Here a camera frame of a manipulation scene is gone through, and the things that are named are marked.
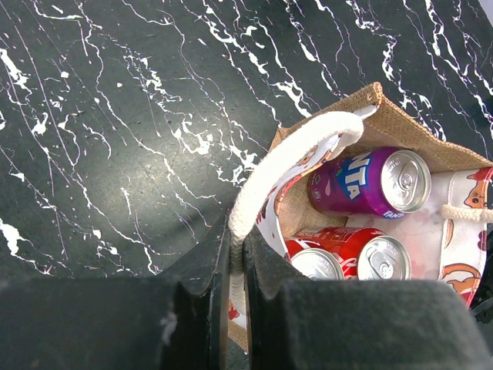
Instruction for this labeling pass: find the red Coca-Cola can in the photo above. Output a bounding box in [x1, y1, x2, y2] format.
[284, 238, 344, 281]
[291, 227, 411, 281]

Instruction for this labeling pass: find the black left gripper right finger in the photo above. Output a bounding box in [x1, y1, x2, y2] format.
[243, 231, 492, 369]

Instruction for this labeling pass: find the purple Fanta can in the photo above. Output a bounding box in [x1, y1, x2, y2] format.
[308, 146, 431, 220]

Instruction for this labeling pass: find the patterned canvas tote bag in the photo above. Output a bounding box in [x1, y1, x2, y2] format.
[229, 82, 492, 332]

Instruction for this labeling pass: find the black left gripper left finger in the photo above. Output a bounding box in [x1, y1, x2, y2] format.
[1, 217, 230, 369]

